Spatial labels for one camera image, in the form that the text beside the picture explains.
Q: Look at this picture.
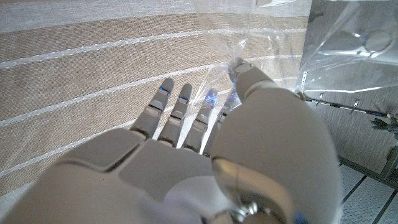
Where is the black curtain wire with clips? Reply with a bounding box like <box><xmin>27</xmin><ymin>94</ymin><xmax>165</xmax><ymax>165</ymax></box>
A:
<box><xmin>303</xmin><ymin>96</ymin><xmax>389</xmax><ymax>118</ymax></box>

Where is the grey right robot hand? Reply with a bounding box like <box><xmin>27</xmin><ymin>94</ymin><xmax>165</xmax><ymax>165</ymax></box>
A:
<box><xmin>0</xmin><ymin>60</ymin><xmax>343</xmax><ymax>224</ymax></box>

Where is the clear cellophane sheet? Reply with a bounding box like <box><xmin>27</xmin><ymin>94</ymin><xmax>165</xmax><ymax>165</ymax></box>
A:
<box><xmin>191</xmin><ymin>0</ymin><xmax>398</xmax><ymax>150</ymax></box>

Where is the beige striped backdrop cloth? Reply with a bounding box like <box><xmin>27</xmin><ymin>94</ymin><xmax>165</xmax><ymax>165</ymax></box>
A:
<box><xmin>0</xmin><ymin>0</ymin><xmax>312</xmax><ymax>212</ymax></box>

